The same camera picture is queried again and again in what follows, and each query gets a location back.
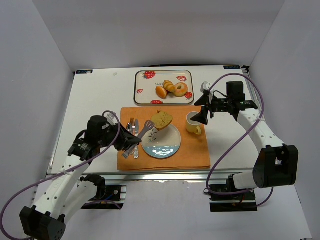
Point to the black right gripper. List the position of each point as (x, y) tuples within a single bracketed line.
[(208, 107)]

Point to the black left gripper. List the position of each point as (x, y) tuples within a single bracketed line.
[(120, 136)]

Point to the speckled toast bread slice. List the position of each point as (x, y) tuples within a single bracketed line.
[(161, 120)]

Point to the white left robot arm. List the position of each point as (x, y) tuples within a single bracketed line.
[(68, 193)]

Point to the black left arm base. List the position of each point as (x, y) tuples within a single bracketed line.
[(111, 197)]

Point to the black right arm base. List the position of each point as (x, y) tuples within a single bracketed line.
[(244, 202)]

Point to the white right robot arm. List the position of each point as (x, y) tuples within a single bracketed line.
[(277, 162)]

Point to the striped croissant bread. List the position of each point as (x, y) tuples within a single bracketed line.
[(169, 86)]

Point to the yellow mug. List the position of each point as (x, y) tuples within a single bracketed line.
[(191, 125)]

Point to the silver fork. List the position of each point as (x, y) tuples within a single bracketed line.
[(132, 125)]

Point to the glazed bagel donut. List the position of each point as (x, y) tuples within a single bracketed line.
[(180, 89)]

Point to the white and blue plate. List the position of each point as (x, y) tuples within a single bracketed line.
[(162, 144)]

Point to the orange cloth placemat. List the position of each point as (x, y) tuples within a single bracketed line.
[(192, 154)]

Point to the orange oval bun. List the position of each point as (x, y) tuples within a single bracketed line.
[(161, 92)]

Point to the black corner label right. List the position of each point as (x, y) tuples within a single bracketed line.
[(231, 67)]

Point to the black corner label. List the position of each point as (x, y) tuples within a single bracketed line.
[(231, 67), (84, 71)]

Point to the strawberry pattern white tray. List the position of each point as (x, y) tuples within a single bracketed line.
[(146, 82)]

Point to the black corner label left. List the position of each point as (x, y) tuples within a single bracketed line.
[(84, 71)]

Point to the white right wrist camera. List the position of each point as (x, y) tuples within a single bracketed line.
[(205, 87)]

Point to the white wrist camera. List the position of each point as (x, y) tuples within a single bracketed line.
[(205, 87), (111, 116)]

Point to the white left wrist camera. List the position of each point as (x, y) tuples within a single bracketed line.
[(111, 116)]

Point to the aluminium frame rail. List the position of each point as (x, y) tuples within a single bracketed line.
[(189, 175)]

